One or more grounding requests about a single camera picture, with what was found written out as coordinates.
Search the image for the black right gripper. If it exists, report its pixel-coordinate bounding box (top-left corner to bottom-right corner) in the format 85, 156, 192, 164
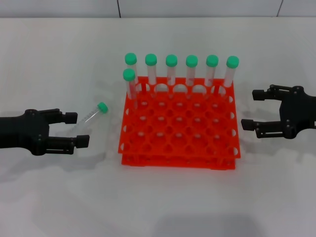
241, 84, 316, 139

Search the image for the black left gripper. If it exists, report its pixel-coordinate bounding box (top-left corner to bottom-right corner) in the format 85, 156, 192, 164
0, 108, 89, 156

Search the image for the clear test tube green cap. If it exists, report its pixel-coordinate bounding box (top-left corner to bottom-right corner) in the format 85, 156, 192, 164
205, 54, 219, 97
73, 101, 109, 134
145, 53, 158, 96
124, 52, 140, 99
122, 68, 139, 109
222, 55, 240, 99
185, 54, 199, 97
165, 54, 178, 97

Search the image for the orange test tube rack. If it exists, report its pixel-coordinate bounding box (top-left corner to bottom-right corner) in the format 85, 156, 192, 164
118, 76, 241, 171

